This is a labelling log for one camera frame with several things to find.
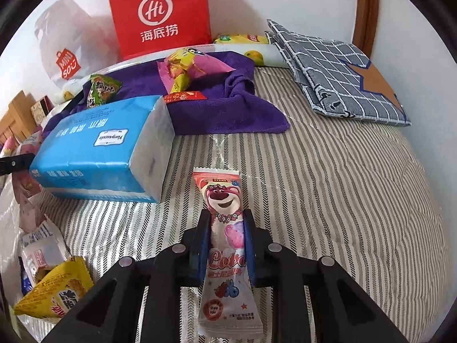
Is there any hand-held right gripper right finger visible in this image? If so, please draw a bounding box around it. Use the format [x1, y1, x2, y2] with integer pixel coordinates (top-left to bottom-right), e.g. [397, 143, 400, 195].
[243, 209, 411, 343]

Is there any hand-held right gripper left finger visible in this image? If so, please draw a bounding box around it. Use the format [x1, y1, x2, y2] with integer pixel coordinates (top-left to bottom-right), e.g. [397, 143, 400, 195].
[41, 209, 211, 343]

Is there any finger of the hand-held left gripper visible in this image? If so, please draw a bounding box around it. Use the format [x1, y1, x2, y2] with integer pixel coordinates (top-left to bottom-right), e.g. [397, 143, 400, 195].
[0, 153, 36, 177]

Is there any long pink bear packet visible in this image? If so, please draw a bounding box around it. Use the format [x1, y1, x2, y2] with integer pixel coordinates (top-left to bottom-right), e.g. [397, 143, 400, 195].
[192, 167, 265, 340]

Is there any white packet with blue print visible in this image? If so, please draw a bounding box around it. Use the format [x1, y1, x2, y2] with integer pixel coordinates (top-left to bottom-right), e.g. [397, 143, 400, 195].
[19, 218, 72, 276]

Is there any green snack packet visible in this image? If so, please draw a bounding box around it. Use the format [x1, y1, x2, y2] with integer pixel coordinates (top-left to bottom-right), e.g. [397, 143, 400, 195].
[85, 74, 123, 109]

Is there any dark blue snack packet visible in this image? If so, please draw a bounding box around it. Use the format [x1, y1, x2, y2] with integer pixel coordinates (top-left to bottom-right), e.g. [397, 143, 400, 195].
[19, 261, 36, 294]

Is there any small red packet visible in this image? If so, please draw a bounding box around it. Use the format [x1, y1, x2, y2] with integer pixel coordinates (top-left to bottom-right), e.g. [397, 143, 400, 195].
[163, 91, 208, 103]

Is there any pink and yellow candy bag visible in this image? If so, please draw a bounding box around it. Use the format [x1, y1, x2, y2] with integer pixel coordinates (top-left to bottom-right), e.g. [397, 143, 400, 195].
[157, 47, 236, 95]

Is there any pink packet with chocolate picture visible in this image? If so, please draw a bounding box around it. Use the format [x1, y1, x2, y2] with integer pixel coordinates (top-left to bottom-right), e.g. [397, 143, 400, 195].
[12, 177, 43, 204]

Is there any wooden headboard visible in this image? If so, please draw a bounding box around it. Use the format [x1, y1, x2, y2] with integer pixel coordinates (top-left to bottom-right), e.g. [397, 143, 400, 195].
[0, 91, 40, 143]

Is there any light pink snack packet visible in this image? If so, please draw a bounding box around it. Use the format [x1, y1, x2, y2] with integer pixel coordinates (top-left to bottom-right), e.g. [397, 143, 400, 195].
[19, 204, 47, 233]

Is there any patterned book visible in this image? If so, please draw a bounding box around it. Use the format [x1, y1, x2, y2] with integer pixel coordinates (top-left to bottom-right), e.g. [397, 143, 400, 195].
[30, 96, 54, 122]

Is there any blue tissue pack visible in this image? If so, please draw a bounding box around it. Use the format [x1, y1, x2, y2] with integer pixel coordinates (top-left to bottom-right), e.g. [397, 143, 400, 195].
[29, 95, 175, 204]

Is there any grey striped bed quilt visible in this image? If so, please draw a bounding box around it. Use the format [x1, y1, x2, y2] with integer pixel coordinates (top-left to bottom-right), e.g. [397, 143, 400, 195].
[0, 66, 450, 343]

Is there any yellow snack packet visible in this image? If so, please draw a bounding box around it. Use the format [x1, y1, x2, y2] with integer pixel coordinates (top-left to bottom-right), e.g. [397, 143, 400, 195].
[13, 256, 95, 319]

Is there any white plastic shopping bag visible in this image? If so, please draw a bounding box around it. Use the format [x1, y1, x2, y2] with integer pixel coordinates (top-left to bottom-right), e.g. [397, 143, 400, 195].
[34, 0, 120, 90]

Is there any purple towel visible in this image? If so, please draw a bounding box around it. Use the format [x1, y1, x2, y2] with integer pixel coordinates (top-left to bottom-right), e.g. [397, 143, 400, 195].
[46, 51, 291, 134]

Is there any grey checked folded cloth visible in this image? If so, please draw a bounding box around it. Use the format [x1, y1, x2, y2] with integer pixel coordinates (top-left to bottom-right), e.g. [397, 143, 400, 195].
[265, 19, 411, 127]

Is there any patterned wrapping paper roll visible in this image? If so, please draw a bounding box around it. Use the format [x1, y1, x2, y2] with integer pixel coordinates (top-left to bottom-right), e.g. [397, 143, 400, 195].
[53, 41, 290, 102]

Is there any red paper bag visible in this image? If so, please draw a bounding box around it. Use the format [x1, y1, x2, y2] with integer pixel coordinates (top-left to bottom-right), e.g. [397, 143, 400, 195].
[107, 0, 213, 59]

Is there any yellow packet with green label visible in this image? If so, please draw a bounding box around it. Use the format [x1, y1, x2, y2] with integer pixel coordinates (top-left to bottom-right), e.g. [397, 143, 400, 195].
[214, 33, 272, 45]

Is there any brown wooden door frame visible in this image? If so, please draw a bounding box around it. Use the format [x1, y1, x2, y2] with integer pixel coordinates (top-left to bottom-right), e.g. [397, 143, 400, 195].
[352, 0, 380, 58]

